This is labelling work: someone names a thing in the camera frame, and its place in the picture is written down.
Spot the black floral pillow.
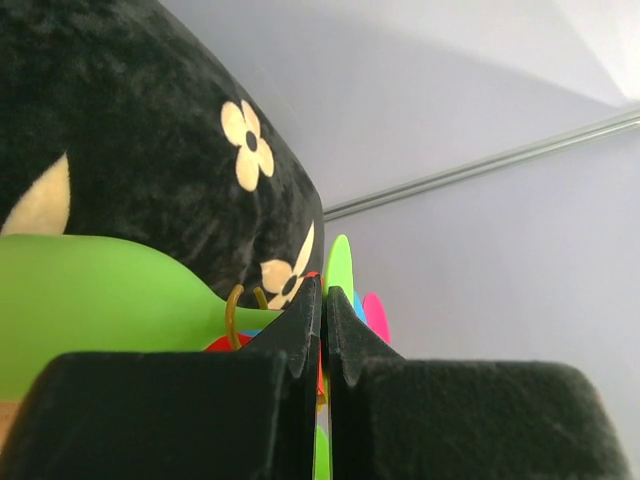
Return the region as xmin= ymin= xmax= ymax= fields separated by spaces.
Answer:
xmin=1 ymin=1 xmax=324 ymax=309

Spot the magenta wine glass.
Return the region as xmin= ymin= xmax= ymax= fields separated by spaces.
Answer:
xmin=362 ymin=292 xmax=391 ymax=344

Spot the green wine glass back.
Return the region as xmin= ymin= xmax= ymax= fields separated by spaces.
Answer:
xmin=0 ymin=233 xmax=355 ymax=480

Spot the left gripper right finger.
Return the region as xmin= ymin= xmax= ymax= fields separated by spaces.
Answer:
xmin=324 ymin=287 xmax=632 ymax=479

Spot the gold wire glass rack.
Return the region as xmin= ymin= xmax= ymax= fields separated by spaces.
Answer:
xmin=224 ymin=284 xmax=268 ymax=351

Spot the blue wine glass back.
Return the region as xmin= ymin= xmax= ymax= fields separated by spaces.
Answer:
xmin=241 ymin=293 xmax=368 ymax=337

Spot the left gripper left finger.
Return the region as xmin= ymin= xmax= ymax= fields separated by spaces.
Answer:
xmin=1 ymin=276 xmax=322 ymax=479

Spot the red wine glass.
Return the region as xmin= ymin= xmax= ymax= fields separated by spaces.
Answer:
xmin=206 ymin=272 xmax=328 ymax=409

